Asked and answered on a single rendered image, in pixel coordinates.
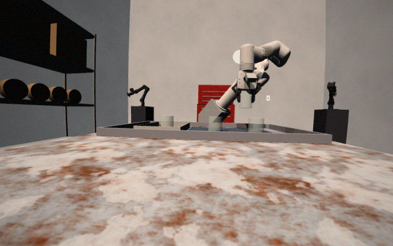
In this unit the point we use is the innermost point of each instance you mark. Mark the clear glass jar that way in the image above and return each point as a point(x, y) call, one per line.
point(246, 101)
point(167, 121)
point(215, 124)
point(256, 125)

